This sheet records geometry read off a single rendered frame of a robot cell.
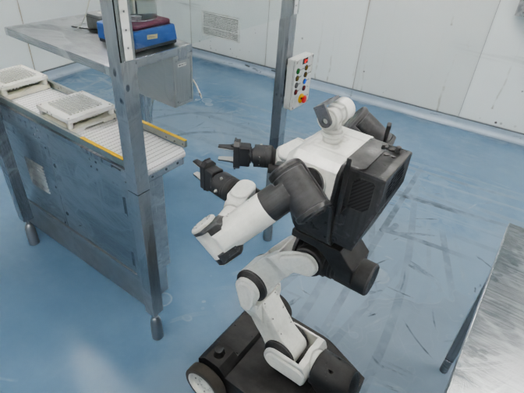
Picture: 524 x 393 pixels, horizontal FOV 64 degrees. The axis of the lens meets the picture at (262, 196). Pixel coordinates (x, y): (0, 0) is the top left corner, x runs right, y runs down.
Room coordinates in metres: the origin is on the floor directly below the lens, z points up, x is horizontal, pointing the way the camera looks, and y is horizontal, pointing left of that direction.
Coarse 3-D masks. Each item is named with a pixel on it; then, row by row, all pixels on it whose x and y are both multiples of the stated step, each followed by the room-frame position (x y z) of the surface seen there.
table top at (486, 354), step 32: (512, 224) 1.28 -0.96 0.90; (512, 256) 1.10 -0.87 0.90; (512, 288) 0.95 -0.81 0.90; (480, 320) 0.81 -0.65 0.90; (512, 320) 0.82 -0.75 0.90; (480, 352) 0.70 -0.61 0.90; (512, 352) 0.71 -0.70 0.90; (448, 384) 0.60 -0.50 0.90; (480, 384) 0.61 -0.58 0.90; (512, 384) 0.61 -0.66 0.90
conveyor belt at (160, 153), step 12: (24, 96) 1.99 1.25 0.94; (36, 96) 2.01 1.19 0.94; (48, 96) 2.02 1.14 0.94; (60, 96) 2.03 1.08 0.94; (36, 108) 1.86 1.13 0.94; (84, 132) 1.67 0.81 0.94; (96, 132) 1.67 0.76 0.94; (108, 132) 1.68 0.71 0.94; (144, 132) 1.71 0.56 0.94; (108, 144) 1.57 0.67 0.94; (120, 144) 1.58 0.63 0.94; (156, 144) 1.60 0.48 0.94; (168, 144) 1.61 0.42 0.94; (156, 156) 1.51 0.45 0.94; (168, 156) 1.52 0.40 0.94; (180, 156) 1.56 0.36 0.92; (156, 168) 1.44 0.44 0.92
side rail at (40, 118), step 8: (0, 96) 1.89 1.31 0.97; (8, 104) 1.86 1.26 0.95; (16, 104) 1.81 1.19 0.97; (24, 112) 1.78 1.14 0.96; (32, 112) 1.75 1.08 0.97; (40, 120) 1.71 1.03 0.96; (48, 120) 1.68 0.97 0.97; (56, 128) 1.64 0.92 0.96; (64, 128) 1.62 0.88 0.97; (72, 136) 1.58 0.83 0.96; (80, 136) 1.56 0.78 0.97; (88, 144) 1.52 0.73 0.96; (96, 152) 1.49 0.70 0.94; (104, 152) 1.46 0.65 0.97; (112, 160) 1.43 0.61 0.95; (120, 160) 1.41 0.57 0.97
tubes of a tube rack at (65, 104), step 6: (78, 96) 1.87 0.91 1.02; (54, 102) 1.78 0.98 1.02; (60, 102) 1.78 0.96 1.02; (66, 102) 1.79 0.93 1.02; (72, 102) 1.79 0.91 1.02; (78, 102) 1.80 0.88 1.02; (84, 102) 1.80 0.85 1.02; (90, 102) 1.82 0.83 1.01; (96, 102) 1.81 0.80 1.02; (66, 108) 1.72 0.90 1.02; (72, 108) 1.73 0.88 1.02; (78, 108) 1.73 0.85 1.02
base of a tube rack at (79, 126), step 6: (102, 114) 1.81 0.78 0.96; (114, 114) 1.82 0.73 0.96; (54, 120) 1.71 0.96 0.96; (84, 120) 1.73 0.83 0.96; (90, 120) 1.73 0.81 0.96; (96, 120) 1.74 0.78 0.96; (102, 120) 1.76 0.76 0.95; (108, 120) 1.79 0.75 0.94; (66, 126) 1.66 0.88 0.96; (78, 126) 1.66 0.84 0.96; (84, 126) 1.68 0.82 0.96; (78, 132) 1.65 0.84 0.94
